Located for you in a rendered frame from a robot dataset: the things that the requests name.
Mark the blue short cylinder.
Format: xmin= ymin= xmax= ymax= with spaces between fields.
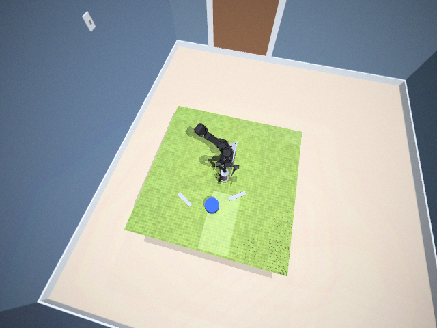
xmin=205 ymin=197 xmax=219 ymax=213

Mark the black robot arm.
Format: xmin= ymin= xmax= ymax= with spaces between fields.
xmin=194 ymin=123 xmax=234 ymax=167

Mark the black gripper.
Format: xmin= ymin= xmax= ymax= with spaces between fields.
xmin=216 ymin=157 xmax=240 ymax=176

